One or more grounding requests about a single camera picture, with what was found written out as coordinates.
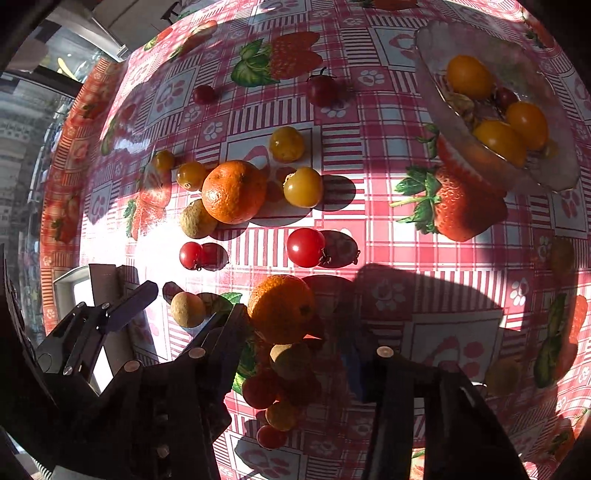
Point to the red strawberry print tablecloth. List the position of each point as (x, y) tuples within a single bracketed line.
[(438, 300)]

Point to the dark red grape left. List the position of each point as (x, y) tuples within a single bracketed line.
[(204, 95)]

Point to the yellow tomato beside longan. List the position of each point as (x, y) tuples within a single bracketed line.
[(190, 176)]

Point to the tan longan right edge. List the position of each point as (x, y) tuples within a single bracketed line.
[(561, 257)]

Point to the white square tray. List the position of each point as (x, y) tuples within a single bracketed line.
[(79, 350)]

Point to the orange mandarin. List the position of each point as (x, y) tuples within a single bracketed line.
[(281, 309), (234, 192)]

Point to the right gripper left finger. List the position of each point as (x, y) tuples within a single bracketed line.
[(215, 352)]

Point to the yellow tomato far left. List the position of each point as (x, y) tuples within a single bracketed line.
[(163, 160)]

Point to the large tan longan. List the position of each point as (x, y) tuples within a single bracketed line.
[(187, 310)]

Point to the red cherry tomato bottom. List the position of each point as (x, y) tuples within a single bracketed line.
[(271, 438)]

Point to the red cherry tomato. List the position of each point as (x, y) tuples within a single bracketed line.
[(271, 438), (191, 255), (260, 391), (306, 247)]

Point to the clear glass bowl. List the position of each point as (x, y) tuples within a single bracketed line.
[(554, 168)]

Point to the yellow cherry tomato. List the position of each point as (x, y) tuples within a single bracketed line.
[(282, 416)]

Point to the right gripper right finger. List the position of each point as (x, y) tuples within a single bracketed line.
[(364, 358)]

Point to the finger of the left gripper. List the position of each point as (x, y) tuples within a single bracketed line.
[(115, 316)]

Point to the dark red grape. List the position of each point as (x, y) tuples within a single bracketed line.
[(204, 95), (322, 90)]

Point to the yellow tomato right of mandarin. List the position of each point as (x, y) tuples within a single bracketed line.
[(303, 188)]

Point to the yellow tomato above mandarin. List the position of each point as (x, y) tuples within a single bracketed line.
[(287, 145)]

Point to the dark red grape right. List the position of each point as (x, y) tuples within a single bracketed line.
[(322, 90)]

